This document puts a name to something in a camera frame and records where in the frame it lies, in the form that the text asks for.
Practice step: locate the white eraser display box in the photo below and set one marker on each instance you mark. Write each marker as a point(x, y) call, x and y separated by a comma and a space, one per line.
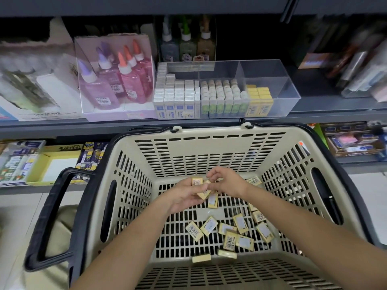
point(18, 163)

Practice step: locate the person's right forearm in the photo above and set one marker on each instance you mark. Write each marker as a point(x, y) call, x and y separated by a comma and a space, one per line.
point(320, 238)

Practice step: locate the beige shopping basket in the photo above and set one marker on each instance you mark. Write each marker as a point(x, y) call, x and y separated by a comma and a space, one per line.
point(199, 134)

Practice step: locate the yellow erasers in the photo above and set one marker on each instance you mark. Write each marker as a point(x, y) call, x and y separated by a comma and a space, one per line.
point(259, 102)

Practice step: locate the person's left forearm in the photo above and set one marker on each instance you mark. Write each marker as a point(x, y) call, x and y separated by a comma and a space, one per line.
point(124, 253)

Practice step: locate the pink glue bottle purple cap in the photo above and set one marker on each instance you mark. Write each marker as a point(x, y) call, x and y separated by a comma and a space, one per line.
point(100, 92)
point(112, 75)

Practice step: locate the grey store shelves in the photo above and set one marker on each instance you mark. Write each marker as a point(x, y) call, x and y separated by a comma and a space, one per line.
point(121, 125)

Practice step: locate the pile of erasers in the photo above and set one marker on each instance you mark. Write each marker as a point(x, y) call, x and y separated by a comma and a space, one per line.
point(233, 235)

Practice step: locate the white glue display box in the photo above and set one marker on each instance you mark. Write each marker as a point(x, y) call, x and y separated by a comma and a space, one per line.
point(60, 93)

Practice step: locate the person's right hand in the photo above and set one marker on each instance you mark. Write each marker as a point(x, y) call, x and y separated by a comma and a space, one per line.
point(231, 181)

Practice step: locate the row of clear glue bottles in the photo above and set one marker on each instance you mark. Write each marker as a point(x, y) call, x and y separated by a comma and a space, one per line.
point(24, 90)

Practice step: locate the row of white green erasers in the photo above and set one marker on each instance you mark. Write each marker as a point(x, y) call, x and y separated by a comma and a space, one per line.
point(224, 100)

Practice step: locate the clear plastic divider tray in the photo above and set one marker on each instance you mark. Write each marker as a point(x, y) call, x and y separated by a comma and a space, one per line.
point(284, 87)

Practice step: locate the pink glue bottle orange cap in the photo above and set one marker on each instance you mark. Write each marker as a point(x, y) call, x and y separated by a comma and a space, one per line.
point(147, 58)
point(133, 84)
point(143, 70)

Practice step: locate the yellow empty display box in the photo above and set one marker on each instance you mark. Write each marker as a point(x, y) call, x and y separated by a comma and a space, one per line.
point(57, 166)

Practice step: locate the rows of white erasers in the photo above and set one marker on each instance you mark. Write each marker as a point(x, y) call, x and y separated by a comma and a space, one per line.
point(175, 102)

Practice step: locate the person's left hand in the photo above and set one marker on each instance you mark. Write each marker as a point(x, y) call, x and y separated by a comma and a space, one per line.
point(181, 197)

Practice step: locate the pink glue display box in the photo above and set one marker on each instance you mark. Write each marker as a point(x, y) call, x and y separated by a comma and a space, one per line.
point(121, 114)

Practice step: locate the dark blue yellow packets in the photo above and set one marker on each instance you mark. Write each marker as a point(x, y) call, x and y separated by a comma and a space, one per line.
point(92, 155)

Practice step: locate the translucent glue bottle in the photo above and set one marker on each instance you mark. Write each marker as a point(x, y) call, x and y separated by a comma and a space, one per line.
point(206, 47)
point(169, 50)
point(188, 49)

